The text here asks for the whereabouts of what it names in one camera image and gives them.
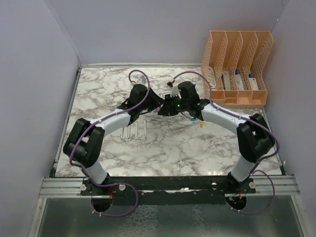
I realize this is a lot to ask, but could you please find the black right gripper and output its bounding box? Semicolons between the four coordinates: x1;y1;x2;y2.
158;94;189;117

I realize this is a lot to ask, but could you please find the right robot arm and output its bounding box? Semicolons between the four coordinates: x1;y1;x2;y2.
158;81;276;193

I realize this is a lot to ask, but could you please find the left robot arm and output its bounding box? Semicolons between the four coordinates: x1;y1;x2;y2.
63;84;164;195

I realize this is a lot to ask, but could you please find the white box in organizer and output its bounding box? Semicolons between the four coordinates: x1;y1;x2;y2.
205;66;217;89

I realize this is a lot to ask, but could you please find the blue white box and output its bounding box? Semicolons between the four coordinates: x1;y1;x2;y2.
235;69;245;90

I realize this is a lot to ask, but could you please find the orange file organizer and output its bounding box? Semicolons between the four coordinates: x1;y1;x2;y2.
201;31;274;109

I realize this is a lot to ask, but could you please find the red white box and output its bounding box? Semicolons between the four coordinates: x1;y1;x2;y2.
248;74;259;90

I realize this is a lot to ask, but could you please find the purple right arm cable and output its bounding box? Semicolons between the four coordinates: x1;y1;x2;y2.
171;71;282;215

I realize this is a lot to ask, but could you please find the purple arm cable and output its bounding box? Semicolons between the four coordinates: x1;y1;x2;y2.
171;71;282;215
69;70;150;217

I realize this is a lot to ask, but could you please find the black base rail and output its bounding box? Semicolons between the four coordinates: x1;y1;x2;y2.
80;176;256;205

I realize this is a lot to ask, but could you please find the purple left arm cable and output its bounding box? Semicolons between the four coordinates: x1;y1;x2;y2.
69;70;150;217

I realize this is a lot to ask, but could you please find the aluminium frame rail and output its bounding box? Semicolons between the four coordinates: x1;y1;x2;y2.
39;174;300;198

